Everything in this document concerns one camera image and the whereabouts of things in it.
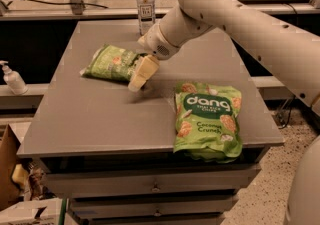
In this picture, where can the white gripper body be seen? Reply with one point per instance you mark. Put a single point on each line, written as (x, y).
(154, 45)

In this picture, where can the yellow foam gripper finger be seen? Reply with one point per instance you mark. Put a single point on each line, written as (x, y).
(145, 68)

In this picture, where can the green jalapeno chip bag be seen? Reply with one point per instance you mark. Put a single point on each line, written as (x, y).
(112, 63)

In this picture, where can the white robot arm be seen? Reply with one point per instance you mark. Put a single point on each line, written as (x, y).
(289, 53)

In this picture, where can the green dang coconut chip bag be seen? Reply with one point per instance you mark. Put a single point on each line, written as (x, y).
(206, 122)

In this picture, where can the clear plastic water bottle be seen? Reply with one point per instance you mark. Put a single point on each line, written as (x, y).
(146, 15)

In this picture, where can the grey drawer cabinet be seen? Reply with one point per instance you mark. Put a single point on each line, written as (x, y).
(109, 151)

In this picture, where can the white pump dispenser bottle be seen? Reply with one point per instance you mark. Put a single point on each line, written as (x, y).
(13, 79)

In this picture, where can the white cardboard box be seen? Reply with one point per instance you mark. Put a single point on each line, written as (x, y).
(38, 212)

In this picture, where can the brown cardboard box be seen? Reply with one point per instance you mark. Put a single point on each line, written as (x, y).
(9, 191)

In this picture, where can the metal frame rail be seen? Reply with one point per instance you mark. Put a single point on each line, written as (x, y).
(131, 13)

